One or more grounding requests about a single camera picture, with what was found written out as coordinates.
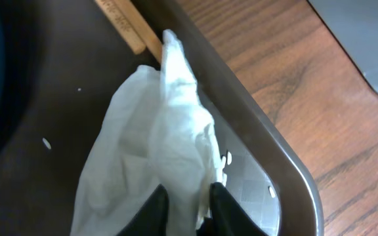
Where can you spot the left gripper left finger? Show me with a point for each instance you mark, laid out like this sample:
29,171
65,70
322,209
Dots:
151,219

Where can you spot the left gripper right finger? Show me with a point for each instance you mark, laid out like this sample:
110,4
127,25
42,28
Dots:
227,216

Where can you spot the white wrapper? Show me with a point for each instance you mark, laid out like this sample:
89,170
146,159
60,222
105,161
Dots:
155,132

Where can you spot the dark brown serving tray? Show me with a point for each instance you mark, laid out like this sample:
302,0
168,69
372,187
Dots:
60,64

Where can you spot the wooden chopstick right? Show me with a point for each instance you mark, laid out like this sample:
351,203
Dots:
141,27

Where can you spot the wooden chopstick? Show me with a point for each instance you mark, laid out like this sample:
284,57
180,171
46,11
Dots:
122,25
141,27

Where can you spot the wooden chopstick left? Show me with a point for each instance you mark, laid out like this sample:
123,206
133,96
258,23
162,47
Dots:
122,25

